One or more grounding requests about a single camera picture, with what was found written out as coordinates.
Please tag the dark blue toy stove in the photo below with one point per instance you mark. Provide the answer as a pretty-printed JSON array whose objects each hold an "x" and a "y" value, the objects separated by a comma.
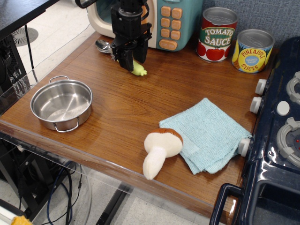
[{"x": 270, "y": 190}]

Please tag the white stove knob back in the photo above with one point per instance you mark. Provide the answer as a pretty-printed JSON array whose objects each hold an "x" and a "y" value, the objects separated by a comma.
[{"x": 260, "y": 87}]

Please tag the stainless steel pot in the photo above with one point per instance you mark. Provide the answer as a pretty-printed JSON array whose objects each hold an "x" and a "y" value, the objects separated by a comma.
[{"x": 63, "y": 104}]

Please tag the white stove knob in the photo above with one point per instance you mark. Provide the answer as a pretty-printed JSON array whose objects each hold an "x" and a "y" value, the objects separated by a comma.
[
  {"x": 243, "y": 146},
  {"x": 260, "y": 87},
  {"x": 255, "y": 104}
]

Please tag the pineapple slices can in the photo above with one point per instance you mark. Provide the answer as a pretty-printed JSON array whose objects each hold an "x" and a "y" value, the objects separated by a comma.
[{"x": 252, "y": 50}]

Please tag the white stove knob middle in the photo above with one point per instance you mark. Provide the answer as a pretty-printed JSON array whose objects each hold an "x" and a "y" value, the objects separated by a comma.
[{"x": 255, "y": 104}]

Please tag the plush mushroom toy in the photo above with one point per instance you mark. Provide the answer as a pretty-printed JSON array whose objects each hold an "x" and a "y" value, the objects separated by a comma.
[{"x": 160, "y": 144}]

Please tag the black desk at left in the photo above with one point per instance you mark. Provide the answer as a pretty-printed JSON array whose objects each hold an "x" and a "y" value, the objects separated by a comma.
[{"x": 14, "y": 14}]

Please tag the green handled metal spoon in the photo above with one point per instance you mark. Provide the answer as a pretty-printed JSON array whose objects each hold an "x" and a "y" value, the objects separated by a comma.
[{"x": 104, "y": 47}]

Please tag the white stove knob front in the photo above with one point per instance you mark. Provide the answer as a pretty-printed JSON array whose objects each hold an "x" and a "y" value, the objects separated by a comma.
[{"x": 243, "y": 146}]

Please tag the light blue cloth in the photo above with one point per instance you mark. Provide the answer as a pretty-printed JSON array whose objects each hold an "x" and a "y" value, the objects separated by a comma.
[{"x": 210, "y": 136}]

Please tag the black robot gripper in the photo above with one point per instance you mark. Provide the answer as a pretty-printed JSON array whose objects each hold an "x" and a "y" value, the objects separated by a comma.
[{"x": 131, "y": 35}]

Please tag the tomato sauce can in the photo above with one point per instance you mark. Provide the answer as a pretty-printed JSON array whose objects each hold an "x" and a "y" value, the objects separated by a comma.
[{"x": 216, "y": 33}]

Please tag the toy microwave oven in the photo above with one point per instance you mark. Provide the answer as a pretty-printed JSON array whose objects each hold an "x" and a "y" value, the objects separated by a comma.
[{"x": 173, "y": 21}]

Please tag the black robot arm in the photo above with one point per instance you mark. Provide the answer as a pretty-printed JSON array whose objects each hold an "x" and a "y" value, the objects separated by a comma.
[{"x": 129, "y": 3}]

